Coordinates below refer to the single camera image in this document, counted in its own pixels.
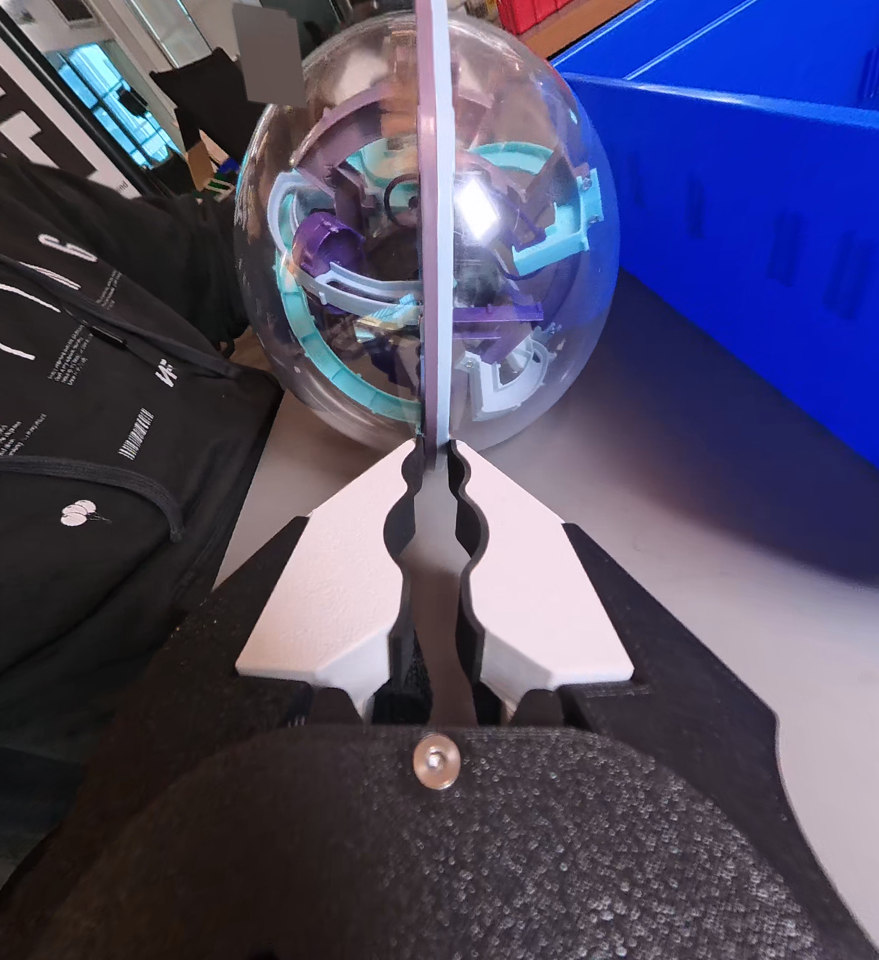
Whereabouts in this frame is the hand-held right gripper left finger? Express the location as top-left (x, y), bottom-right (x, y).
top-left (237, 440), bottom-right (423, 718)

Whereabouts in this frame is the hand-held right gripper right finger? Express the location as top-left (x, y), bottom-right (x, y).
top-left (447, 440), bottom-right (636, 706)

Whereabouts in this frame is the clear plastic maze ball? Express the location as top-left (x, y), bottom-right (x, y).
top-left (234, 0), bottom-right (618, 454)

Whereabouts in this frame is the blue plastic bin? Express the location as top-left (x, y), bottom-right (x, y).
top-left (552, 0), bottom-right (879, 504)

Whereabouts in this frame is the person's black sweatshirt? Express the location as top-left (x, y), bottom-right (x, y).
top-left (0, 143), bottom-right (286, 841)

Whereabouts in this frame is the black framed tag sign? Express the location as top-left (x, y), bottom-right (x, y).
top-left (0, 0), bottom-right (148, 196)

